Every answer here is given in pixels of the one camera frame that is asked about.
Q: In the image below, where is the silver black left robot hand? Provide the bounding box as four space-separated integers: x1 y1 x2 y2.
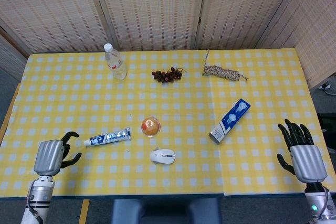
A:
33 131 82 177

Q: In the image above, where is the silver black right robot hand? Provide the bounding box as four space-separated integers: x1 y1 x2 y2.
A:
277 119 328 184

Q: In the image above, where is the blue white toothpaste tube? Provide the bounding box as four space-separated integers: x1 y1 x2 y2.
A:
83 127 132 147

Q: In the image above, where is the blue toothpaste box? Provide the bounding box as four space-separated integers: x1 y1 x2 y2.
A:
208 98 251 145

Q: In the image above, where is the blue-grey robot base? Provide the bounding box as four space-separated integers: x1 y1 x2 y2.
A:
111 198 223 224

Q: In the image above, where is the black plastic object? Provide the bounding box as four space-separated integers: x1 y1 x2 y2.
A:
317 113 336 154

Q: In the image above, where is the grey white shoe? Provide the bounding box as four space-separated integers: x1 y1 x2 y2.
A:
318 77 336 96

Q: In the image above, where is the woven folding screen panel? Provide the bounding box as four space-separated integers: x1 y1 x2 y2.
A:
0 26 29 83
90 0 209 51
195 0 307 50
256 0 336 90
0 0 115 54

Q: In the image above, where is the orange fruit jelly cup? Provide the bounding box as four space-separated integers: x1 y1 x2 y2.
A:
141 115 162 137

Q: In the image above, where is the white computer mouse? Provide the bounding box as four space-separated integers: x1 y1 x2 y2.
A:
150 147 175 165

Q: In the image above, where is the clear plastic water bottle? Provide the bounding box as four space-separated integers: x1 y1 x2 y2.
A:
103 43 128 80

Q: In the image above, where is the yellow white checked tablecloth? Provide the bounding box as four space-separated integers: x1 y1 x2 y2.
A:
0 48 336 197

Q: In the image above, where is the dark red grape bunch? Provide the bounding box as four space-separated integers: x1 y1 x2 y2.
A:
151 67 187 83

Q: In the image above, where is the white brown rope bundle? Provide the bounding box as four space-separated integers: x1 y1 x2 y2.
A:
201 49 249 82

